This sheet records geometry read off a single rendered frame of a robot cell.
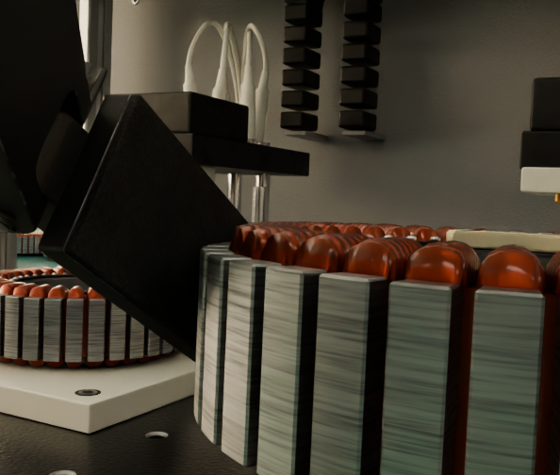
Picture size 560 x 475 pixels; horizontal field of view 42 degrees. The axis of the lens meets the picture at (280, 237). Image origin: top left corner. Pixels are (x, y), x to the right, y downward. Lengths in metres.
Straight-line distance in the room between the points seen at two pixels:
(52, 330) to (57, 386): 0.03
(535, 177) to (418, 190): 0.26
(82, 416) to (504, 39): 0.39
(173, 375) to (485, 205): 0.29
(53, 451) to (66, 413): 0.03
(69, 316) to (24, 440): 0.07
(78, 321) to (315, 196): 0.30
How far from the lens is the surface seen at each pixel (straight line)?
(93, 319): 0.34
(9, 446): 0.29
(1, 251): 0.60
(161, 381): 0.33
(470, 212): 0.55
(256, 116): 0.50
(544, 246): 0.17
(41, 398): 0.31
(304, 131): 0.56
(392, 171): 0.57
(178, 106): 0.41
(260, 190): 0.41
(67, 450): 0.29
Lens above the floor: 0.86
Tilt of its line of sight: 3 degrees down
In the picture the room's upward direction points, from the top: 2 degrees clockwise
